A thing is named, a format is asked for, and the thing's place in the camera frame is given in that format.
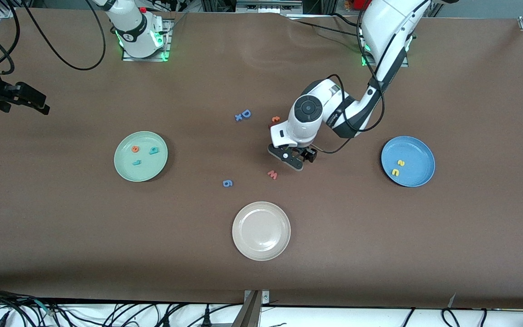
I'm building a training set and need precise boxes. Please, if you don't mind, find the beige plate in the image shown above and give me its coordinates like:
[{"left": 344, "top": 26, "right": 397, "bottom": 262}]
[{"left": 232, "top": 201, "right": 291, "bottom": 262}]

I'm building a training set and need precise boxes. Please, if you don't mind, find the blue plate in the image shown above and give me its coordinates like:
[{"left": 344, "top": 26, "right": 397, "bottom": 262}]
[{"left": 380, "top": 136, "right": 436, "bottom": 188}]

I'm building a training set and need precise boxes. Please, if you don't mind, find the brown table cover sheet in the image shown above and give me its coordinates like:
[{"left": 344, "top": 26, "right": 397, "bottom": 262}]
[{"left": 0, "top": 7, "right": 523, "bottom": 310}]

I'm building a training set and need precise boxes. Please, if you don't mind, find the light green plate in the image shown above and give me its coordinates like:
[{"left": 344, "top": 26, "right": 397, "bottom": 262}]
[{"left": 113, "top": 131, "right": 169, "bottom": 183}]

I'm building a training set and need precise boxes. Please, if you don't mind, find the grey metal box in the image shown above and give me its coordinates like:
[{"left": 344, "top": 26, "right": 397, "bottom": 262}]
[{"left": 236, "top": 0, "right": 304, "bottom": 15}]

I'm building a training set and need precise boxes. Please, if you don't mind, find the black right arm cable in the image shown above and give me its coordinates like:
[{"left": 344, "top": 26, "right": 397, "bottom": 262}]
[{"left": 0, "top": 0, "right": 107, "bottom": 75}]

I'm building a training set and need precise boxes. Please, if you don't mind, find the aluminium frame rail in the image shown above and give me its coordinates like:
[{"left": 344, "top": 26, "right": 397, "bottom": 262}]
[{"left": 0, "top": 0, "right": 17, "bottom": 62}]

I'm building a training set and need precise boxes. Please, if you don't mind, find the black tabletop cable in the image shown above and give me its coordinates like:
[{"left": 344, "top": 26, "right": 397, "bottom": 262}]
[{"left": 289, "top": 13, "right": 366, "bottom": 40}]

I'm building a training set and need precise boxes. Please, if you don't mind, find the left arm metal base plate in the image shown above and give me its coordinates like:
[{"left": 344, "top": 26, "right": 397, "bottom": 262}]
[{"left": 360, "top": 43, "right": 410, "bottom": 68}]

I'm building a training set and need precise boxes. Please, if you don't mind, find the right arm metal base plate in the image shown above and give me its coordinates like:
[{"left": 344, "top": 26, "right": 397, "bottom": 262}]
[{"left": 122, "top": 18, "right": 171, "bottom": 62}]

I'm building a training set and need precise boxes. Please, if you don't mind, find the metal table edge bracket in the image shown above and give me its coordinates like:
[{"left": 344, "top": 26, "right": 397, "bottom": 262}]
[{"left": 231, "top": 290, "right": 271, "bottom": 327}]

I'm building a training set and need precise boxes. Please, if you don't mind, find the teal cable connector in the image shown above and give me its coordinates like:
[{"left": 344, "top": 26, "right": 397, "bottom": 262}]
[{"left": 30, "top": 297, "right": 55, "bottom": 316}]

